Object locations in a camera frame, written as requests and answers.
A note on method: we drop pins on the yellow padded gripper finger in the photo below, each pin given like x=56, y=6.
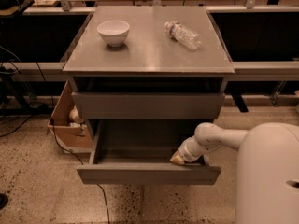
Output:
x=177, y=159

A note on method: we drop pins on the grey drawer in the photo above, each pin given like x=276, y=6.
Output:
x=95, y=105
x=138, y=152

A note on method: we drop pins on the white ceramic bowl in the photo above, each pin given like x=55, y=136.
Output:
x=114, y=33

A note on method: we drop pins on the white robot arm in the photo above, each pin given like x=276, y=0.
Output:
x=267, y=170

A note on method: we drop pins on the grey metal rail frame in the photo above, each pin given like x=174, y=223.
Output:
x=264, y=67

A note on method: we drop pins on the grey top drawer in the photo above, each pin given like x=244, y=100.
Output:
x=95, y=105

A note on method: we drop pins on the clear plastic water bottle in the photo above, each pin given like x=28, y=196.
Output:
x=182, y=34

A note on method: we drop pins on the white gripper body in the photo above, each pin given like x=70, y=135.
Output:
x=187, y=155

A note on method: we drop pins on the black shoe tip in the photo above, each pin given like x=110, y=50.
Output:
x=3, y=200

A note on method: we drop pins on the brown cardboard box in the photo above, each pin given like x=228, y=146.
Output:
x=70, y=135

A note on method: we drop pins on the grey drawer cabinet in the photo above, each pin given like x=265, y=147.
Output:
x=147, y=84

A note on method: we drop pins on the white cup in box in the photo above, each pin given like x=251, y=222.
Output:
x=74, y=116

